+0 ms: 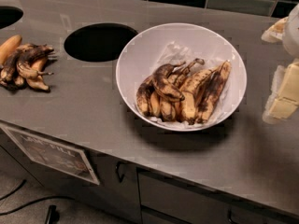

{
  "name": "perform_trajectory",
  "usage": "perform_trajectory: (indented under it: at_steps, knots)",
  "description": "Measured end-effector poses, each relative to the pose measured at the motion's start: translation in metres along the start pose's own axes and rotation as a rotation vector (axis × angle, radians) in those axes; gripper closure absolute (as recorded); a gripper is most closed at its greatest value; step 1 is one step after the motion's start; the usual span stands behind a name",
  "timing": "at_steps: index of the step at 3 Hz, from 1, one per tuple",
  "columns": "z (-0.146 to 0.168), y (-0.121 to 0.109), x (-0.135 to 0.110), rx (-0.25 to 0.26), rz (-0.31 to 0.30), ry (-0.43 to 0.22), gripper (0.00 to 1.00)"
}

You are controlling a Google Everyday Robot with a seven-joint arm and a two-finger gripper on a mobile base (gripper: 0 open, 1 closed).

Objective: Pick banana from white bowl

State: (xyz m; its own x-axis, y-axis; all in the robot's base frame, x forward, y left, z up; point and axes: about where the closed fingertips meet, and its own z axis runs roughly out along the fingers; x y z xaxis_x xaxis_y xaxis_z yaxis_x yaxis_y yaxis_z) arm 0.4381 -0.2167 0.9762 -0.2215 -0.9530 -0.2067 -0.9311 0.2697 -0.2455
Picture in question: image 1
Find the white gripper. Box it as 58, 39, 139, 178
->
261, 4, 299, 124

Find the rightmost dark banana in bowl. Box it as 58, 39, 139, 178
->
195, 61, 231, 123

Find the long spotted banana centre right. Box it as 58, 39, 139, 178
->
179, 68, 216, 125

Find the white bowl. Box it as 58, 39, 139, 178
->
116, 23, 247, 132

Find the middle yellow banana in bowl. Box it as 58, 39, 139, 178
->
160, 98, 176, 121

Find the small yellow banana in bowl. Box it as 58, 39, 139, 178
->
150, 91, 161, 117

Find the leftmost spotted banana in bowl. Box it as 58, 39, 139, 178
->
136, 76, 152, 117

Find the yellow brown banana on counter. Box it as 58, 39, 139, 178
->
26, 57, 50, 92

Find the dark curved banana on counter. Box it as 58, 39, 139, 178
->
16, 45, 54, 79

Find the dark banana on counter left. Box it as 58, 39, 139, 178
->
0, 43, 35, 90

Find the yellow banana far left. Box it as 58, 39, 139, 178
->
0, 35, 22, 64

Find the grey cabinet drawer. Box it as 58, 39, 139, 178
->
138, 172, 299, 224

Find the framed landfill sign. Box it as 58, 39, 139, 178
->
2, 126, 100, 185

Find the black object on floor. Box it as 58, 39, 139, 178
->
45, 205, 60, 224

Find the black cabinet door handle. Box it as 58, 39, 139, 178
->
115, 161, 127, 183

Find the black floor cable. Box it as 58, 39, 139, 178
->
0, 178, 75, 217

